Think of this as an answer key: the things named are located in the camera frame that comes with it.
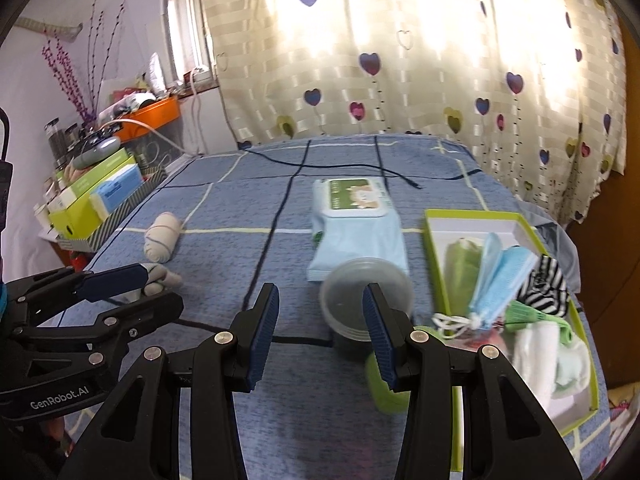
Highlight grey sock bundle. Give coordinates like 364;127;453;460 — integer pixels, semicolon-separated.
141;263;183;297

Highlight grey blue garment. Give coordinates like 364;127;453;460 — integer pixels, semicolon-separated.
518;202;582;294

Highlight green plastic jar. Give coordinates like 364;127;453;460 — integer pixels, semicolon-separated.
363;328;452;415

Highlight orange plastic bin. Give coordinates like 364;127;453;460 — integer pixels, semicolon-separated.
115;96;180;143

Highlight green cloth with striped edge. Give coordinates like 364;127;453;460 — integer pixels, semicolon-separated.
444;237;483;316

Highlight green cardboard box tray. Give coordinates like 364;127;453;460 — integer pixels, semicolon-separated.
424;209;600;444

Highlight wooden wardrobe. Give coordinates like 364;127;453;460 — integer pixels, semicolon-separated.
568;25;639;389

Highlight blue face masks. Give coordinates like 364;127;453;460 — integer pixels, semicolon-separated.
469;233;539;330

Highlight heart patterned curtain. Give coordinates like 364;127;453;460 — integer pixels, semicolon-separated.
202;0;627;222

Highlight purple decorative branches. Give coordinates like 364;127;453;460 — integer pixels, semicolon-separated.
41;0;128;127

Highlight black white striped sock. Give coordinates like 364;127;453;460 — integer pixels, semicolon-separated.
516;255;570;318

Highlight black cable on bed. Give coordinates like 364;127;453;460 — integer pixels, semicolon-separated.
240;144;423;191

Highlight red printed plastic packet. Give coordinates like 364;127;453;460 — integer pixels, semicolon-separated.
447;324;511;358

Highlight white mint sock pair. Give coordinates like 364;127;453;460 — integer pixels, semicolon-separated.
552;335;591;399

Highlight clear jar with grey lid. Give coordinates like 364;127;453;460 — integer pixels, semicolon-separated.
319;257;414;361

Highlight light blue wet wipes pack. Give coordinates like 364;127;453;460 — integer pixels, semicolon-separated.
307;177;409;282

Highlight white towel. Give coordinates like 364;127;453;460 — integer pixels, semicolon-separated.
512;321;560;412

